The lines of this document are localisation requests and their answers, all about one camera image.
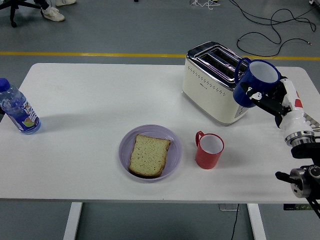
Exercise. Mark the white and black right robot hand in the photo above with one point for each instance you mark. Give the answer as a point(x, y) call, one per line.
point(295, 120)

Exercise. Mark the blue enamel cup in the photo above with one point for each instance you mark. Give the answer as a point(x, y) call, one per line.
point(252, 80)

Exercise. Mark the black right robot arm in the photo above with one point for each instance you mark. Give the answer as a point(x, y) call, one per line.
point(305, 150)

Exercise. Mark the red enamel cup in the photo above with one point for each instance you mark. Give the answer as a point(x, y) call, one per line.
point(207, 161)

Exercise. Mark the slice of toast bread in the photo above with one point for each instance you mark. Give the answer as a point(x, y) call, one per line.
point(150, 156)

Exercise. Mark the silver metal toast rack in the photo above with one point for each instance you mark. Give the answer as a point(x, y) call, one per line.
point(312, 122)

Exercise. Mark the black table height control panel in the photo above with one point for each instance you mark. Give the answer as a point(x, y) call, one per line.
point(295, 207)

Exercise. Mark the cream and chrome toaster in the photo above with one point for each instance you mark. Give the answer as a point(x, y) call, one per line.
point(207, 100)

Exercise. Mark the white table leg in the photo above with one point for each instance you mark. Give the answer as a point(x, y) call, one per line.
point(72, 222)
point(256, 222)

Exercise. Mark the grey box under table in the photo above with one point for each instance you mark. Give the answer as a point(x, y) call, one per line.
point(226, 207)

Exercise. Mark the purple round plate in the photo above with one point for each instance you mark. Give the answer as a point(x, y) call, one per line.
point(175, 150)

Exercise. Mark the person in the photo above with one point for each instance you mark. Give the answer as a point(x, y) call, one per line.
point(52, 13)

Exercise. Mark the plastic bottle with blue cap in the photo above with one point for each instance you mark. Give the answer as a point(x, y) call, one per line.
point(20, 112)

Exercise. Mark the black office chair base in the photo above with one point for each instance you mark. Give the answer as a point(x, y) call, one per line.
point(12, 15)

